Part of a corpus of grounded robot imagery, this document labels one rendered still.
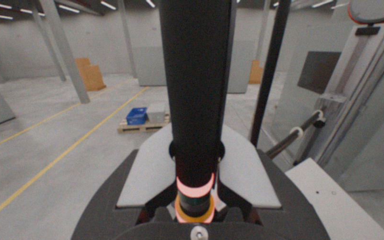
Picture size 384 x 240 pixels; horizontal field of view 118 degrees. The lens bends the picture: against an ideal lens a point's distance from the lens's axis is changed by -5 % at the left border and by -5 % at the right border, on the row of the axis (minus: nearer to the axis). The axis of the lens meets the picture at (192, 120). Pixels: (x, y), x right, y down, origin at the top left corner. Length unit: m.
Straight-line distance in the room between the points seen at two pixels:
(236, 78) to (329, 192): 5.50
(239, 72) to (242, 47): 0.89
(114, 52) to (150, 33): 3.63
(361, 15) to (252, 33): 12.45
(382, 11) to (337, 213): 0.61
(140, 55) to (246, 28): 8.69
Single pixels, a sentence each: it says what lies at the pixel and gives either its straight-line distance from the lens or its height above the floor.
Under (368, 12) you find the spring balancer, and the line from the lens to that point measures 0.74.
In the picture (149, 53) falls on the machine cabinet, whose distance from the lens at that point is 7.41.
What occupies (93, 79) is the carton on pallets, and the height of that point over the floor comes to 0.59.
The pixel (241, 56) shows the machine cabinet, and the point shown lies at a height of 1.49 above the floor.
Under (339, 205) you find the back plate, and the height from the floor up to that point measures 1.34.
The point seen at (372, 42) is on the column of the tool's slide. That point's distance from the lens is 0.74.
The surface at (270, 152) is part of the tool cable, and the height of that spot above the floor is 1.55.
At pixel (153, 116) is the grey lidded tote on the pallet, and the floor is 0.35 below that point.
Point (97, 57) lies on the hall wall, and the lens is 14.90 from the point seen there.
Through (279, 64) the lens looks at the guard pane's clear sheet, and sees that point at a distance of 1.36.
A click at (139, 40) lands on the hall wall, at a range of 13.02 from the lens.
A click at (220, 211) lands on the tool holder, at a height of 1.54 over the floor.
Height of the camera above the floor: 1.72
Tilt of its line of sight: 29 degrees down
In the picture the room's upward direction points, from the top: 1 degrees counter-clockwise
